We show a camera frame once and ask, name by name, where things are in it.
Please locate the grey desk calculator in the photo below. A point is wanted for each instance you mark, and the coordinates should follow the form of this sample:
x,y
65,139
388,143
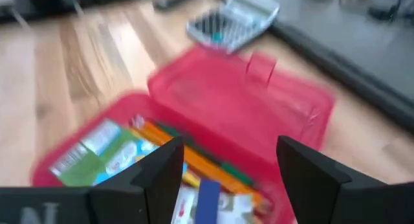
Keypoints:
x,y
234,20

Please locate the pink plastic pencil case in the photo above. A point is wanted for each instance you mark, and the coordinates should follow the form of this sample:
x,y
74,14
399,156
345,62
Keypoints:
x,y
233,104

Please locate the blue eraser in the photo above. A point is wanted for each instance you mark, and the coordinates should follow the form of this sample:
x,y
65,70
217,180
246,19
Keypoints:
x,y
207,201

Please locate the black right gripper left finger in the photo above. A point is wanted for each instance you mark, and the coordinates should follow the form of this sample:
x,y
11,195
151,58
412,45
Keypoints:
x,y
155,185

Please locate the green ballpoint pen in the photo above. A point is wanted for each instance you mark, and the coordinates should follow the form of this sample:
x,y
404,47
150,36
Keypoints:
x,y
236,173

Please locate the white printed packet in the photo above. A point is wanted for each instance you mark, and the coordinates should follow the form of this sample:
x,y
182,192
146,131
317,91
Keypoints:
x,y
234,209

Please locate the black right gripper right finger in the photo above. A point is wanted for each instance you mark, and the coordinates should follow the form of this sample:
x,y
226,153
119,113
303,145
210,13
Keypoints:
x,y
310,185

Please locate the green blue crayon box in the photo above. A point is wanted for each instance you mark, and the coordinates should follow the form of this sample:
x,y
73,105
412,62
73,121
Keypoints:
x,y
106,152

